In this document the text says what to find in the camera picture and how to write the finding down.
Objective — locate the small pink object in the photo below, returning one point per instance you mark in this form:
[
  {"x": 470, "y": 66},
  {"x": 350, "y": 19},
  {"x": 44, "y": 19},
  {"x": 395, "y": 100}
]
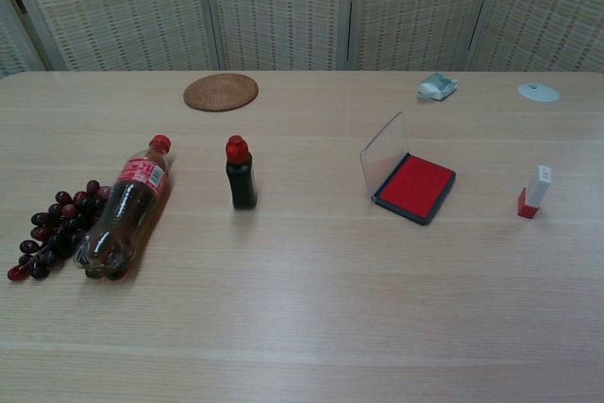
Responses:
[{"x": 538, "y": 188}]

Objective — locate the small red-capped bottle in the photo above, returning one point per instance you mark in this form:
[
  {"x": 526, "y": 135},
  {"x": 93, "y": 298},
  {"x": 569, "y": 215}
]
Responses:
[{"x": 242, "y": 181}]

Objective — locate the red ink pad clear lid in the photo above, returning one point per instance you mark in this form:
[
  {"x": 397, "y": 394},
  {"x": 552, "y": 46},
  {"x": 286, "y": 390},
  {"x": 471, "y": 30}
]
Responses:
[{"x": 415, "y": 186}]

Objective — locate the round woven rattan coaster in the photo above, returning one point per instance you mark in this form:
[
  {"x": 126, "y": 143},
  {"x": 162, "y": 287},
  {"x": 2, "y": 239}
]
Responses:
[{"x": 221, "y": 91}]

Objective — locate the crumpled white green tissue pack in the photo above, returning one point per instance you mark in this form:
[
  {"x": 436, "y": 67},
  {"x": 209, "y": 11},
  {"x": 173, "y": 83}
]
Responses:
[{"x": 436, "y": 86}]

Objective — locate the cola bottle red label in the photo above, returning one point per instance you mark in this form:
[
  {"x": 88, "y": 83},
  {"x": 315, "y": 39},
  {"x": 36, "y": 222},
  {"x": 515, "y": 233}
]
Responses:
[{"x": 127, "y": 214}]

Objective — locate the dark red grape bunch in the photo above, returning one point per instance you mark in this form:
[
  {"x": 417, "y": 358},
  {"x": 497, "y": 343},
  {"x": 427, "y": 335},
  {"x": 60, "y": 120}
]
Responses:
[{"x": 56, "y": 228}]

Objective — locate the woven folding screen white frame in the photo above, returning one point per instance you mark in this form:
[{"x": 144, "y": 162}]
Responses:
[{"x": 278, "y": 6}]

